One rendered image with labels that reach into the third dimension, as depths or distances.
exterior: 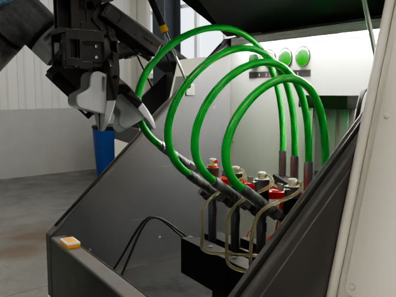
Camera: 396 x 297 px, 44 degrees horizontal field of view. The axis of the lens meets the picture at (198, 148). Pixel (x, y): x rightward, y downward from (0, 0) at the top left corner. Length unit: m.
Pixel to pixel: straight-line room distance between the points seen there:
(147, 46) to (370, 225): 0.43
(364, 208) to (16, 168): 7.17
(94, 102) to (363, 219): 0.43
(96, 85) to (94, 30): 0.08
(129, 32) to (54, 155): 7.19
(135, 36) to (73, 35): 0.10
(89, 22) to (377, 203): 0.50
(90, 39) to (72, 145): 7.31
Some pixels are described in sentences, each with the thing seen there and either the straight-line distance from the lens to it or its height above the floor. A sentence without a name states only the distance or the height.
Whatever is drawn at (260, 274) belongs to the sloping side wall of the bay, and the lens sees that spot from 0.72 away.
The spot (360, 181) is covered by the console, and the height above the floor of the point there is 1.16.
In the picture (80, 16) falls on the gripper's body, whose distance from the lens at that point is 0.78.
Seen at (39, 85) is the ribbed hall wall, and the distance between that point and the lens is 7.85.
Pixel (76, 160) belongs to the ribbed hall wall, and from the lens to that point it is 8.10.
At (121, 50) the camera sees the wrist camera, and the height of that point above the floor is 1.37.
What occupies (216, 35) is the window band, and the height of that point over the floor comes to 2.03.
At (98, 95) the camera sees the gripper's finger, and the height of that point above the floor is 1.29.
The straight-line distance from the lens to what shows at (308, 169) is 1.00.
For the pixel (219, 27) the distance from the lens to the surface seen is 1.05.
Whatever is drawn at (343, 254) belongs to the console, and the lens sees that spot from 0.80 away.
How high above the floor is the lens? 1.30
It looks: 7 degrees down
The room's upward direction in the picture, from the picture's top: straight up
